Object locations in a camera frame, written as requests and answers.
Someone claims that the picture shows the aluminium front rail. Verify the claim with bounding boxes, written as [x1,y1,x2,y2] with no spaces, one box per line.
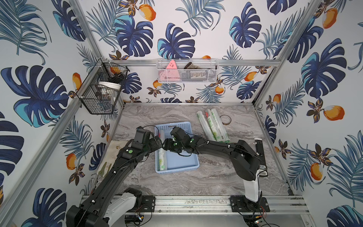
[153,195,310,215]

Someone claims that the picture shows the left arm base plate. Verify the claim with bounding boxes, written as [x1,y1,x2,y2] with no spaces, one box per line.
[112,193,156,212]

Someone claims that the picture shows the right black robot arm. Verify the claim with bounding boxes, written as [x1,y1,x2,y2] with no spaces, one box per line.
[163,127,261,203]

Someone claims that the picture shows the black wire wall basket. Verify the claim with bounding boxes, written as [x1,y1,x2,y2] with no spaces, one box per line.
[76,59,130,115]

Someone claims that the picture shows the white bowl in basket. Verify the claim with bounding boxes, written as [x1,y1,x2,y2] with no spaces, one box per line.
[98,81,121,90]

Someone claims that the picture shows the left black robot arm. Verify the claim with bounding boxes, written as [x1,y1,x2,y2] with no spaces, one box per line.
[66,127,162,227]

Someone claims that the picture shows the plastic wrap roll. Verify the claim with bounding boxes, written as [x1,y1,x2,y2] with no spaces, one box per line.
[197,111,216,141]
[158,130,167,172]
[205,109,223,142]
[211,108,230,143]

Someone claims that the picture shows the beige printed cloth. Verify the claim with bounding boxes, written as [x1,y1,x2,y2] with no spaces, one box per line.
[97,141,128,178]

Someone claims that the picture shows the pink triangular item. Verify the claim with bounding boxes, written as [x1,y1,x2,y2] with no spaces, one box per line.
[159,60,181,83]

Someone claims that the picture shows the brown item in basket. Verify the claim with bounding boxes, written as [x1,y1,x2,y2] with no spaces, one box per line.
[184,62,200,70]

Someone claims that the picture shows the light blue plastic basket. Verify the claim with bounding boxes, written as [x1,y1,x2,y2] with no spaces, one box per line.
[155,122,199,174]

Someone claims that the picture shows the white wire wall basket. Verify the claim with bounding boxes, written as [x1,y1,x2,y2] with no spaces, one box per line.
[156,59,219,83]

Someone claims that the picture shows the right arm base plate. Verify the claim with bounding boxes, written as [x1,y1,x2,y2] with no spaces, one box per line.
[230,195,270,213]

